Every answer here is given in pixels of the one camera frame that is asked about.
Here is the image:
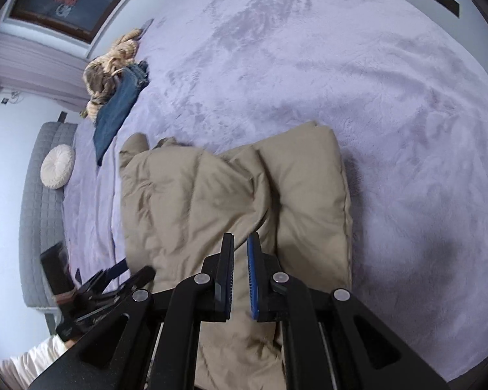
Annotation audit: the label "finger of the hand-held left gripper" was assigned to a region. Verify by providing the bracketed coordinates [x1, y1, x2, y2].
[76, 258, 129, 295]
[81, 266, 156, 313]

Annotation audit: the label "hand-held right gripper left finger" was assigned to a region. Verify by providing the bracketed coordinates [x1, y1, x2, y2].
[28, 233, 237, 390]

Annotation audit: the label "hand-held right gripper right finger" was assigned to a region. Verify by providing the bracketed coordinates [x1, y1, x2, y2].
[247, 233, 448, 390]

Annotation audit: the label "beige quilted comforter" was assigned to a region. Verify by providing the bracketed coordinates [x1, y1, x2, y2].
[113, 121, 354, 390]

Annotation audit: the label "person's left forearm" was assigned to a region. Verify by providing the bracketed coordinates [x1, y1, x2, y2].
[0, 335, 72, 390]

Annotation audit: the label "grey quilted headboard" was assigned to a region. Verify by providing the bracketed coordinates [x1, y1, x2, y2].
[18, 122, 79, 309]

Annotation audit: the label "round white cushion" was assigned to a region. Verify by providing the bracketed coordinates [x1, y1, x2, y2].
[41, 144, 76, 189]

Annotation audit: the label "blue jeans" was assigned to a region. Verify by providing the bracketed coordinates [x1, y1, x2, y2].
[93, 61, 150, 167]

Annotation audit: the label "beige knit sweater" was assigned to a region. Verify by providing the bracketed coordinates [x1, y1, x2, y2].
[80, 28, 143, 120]

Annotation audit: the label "pale pleated curtain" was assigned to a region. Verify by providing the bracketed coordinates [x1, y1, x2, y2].
[0, 28, 92, 110]

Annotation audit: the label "lavender plush blanket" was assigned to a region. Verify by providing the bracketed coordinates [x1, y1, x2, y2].
[61, 0, 488, 383]

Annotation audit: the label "dark window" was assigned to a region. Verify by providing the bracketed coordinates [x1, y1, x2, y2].
[8, 0, 147, 43]

